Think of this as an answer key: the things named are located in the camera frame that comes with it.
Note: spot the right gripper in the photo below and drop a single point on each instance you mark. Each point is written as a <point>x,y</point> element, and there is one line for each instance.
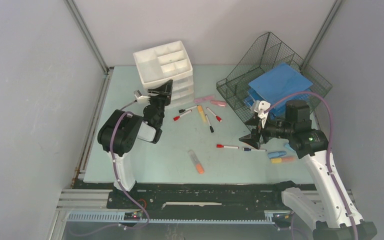
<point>252,138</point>

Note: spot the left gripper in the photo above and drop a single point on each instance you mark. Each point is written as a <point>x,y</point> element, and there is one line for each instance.
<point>163,93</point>

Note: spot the white plastic drawer organizer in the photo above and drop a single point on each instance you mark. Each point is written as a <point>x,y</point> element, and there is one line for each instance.
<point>170,61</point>

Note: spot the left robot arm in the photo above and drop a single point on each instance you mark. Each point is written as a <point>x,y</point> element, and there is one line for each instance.
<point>141,119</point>

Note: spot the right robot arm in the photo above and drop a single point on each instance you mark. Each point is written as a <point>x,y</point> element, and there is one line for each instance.
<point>336,218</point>

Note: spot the black cap marker upper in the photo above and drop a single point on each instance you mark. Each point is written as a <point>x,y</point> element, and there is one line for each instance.
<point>187,109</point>

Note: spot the black cap marker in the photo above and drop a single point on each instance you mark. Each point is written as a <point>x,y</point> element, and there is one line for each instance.
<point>209,124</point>
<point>187,109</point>

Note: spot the red cap marker left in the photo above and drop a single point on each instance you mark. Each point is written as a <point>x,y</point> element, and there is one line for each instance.
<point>176,118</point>

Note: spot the red cap marker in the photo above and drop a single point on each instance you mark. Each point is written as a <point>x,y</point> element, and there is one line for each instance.
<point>227,146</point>
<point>218,118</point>
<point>176,118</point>

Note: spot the pink highlighter left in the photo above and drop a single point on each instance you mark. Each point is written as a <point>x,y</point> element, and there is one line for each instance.
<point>203,99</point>

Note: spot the pink highlighter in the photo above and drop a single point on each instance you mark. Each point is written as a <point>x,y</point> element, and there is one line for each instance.
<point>203,99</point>
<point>218,103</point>

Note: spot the light blue highlighter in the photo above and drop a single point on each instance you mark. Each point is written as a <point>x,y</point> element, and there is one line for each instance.
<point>287,146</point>

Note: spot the yellow orange highlighter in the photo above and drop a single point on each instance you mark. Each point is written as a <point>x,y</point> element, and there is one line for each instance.
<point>285,159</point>

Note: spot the red cap marker right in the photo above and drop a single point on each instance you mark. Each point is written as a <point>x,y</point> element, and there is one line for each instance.
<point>218,118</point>

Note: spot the red cap marker bottom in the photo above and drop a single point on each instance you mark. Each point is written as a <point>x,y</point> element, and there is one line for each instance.
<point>227,146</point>

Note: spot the pink highlighter right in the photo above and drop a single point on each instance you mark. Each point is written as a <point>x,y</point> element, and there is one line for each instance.
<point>218,103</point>

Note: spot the black cap marker lower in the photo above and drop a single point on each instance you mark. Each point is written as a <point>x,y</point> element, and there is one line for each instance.
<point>209,124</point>

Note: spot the clear orange highlighter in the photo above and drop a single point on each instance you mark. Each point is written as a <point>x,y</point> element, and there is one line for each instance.
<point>197,164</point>

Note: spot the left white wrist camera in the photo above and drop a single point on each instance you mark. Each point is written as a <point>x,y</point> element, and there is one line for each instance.
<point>140,98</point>

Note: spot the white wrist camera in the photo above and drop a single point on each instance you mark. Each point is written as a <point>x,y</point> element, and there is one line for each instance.
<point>140,98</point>
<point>261,108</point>

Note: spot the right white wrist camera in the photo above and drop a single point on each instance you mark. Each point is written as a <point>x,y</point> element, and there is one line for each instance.
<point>261,108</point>

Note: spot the green wire mesh organizer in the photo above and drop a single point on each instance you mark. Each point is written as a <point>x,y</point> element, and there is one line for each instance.
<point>267,52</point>

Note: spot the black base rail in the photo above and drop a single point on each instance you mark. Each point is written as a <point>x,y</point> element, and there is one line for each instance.
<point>205,202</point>

